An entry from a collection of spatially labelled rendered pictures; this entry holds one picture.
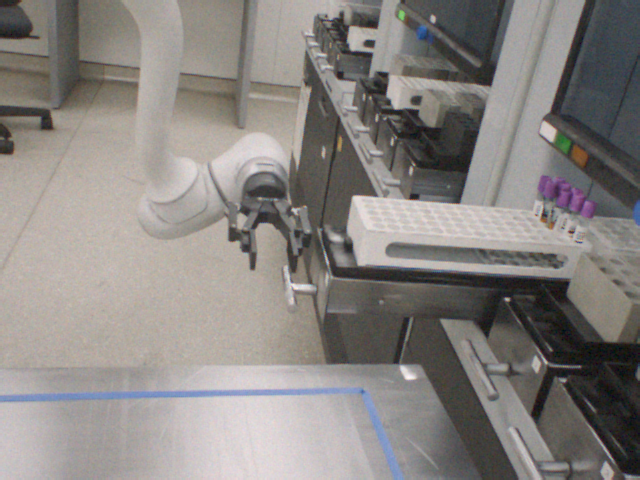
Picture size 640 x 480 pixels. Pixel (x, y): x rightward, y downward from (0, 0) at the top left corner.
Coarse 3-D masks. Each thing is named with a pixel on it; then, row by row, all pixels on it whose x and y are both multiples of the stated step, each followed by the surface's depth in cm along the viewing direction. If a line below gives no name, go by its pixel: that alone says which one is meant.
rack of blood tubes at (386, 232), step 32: (352, 224) 90; (384, 224) 85; (416, 224) 88; (448, 224) 89; (480, 224) 90; (512, 224) 92; (544, 224) 93; (384, 256) 85; (416, 256) 92; (448, 256) 93; (480, 256) 93; (512, 256) 92; (544, 256) 93; (576, 256) 89
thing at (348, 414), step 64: (0, 384) 57; (64, 384) 58; (128, 384) 59; (192, 384) 61; (256, 384) 62; (320, 384) 63; (384, 384) 65; (0, 448) 51; (64, 448) 52; (128, 448) 53; (192, 448) 54; (256, 448) 55; (320, 448) 56; (384, 448) 57; (448, 448) 58
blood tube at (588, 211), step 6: (588, 204) 87; (594, 204) 87; (582, 210) 88; (588, 210) 87; (594, 210) 87; (582, 216) 88; (588, 216) 87; (582, 222) 88; (588, 222) 88; (582, 228) 88; (576, 234) 89; (582, 234) 88; (576, 240) 89; (582, 240) 89; (564, 264) 91
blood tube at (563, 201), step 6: (564, 192) 89; (570, 192) 89; (558, 198) 90; (564, 198) 89; (570, 198) 89; (558, 204) 90; (564, 204) 90; (558, 210) 90; (564, 210) 90; (552, 216) 91; (558, 216) 91; (552, 222) 91; (558, 222) 91; (552, 228) 91
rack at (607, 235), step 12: (576, 228) 97; (588, 228) 94; (600, 228) 95; (612, 228) 96; (624, 228) 96; (636, 228) 97; (588, 240) 93; (600, 240) 91; (612, 240) 92; (624, 240) 93; (636, 240) 93; (600, 252) 90; (612, 252) 89; (624, 252) 89; (636, 252) 89
